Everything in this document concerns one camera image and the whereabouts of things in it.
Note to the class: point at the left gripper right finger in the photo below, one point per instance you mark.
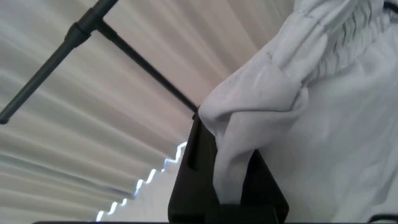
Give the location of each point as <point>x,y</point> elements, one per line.
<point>264,199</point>

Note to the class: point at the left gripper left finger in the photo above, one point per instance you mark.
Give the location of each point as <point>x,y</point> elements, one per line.
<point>192,186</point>

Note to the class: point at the white curtain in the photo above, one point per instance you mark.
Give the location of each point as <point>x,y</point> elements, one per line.
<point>93,124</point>

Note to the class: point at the pale grey shorts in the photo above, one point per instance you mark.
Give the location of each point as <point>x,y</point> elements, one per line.
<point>311,124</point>

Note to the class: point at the black clothes rack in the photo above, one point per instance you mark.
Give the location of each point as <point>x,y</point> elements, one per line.
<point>84,26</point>

